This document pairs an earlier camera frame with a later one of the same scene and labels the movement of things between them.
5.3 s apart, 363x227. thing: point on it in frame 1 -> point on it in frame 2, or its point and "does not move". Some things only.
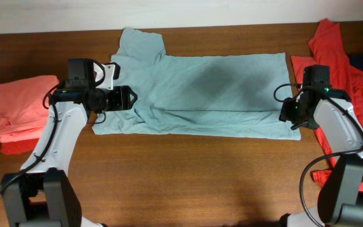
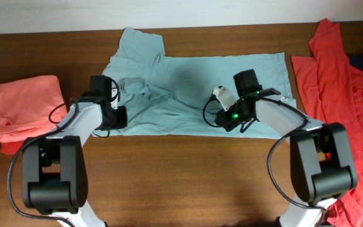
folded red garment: (18, 147) does not move
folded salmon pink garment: (16, 110) does not move
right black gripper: (287, 114) -> (227, 123)
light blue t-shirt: (237, 95) does not move
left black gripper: (122, 101) -> (121, 122)
